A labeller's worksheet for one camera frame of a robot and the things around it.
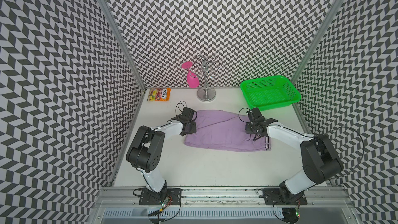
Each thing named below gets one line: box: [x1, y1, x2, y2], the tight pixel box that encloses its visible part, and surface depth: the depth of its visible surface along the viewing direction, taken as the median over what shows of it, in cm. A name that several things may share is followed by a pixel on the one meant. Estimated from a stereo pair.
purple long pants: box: [183, 109, 272, 152], surface depth 92 cm
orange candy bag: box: [146, 87, 172, 102], surface depth 114 cm
